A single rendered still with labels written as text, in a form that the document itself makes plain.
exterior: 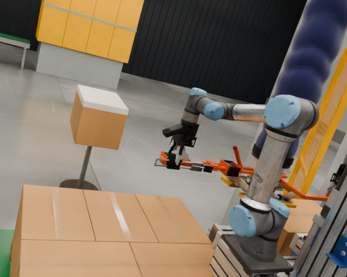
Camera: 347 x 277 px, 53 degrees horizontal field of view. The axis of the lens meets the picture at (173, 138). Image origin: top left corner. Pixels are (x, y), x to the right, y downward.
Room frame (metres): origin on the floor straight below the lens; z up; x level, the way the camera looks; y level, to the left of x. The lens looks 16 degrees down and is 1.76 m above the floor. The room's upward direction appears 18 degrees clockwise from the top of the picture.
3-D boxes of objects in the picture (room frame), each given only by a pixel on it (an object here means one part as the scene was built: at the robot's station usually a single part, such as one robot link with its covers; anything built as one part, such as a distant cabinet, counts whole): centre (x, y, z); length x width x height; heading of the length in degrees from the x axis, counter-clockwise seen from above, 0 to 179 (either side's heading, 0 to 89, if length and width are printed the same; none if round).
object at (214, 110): (1.50, -0.13, 1.51); 0.11 x 0.11 x 0.08; 41
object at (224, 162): (1.73, -0.33, 1.20); 0.10 x 0.08 x 0.06; 28
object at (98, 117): (3.21, 0.76, 0.82); 0.60 x 0.40 x 0.40; 25
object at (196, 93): (1.57, -0.05, 1.51); 0.09 x 0.08 x 0.11; 41
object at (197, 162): (1.63, -0.14, 1.19); 0.07 x 0.07 x 0.04; 28
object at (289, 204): (1.77, -0.59, 1.09); 0.34 x 0.10 x 0.05; 118
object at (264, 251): (1.28, -0.47, 1.09); 0.15 x 0.15 x 0.10
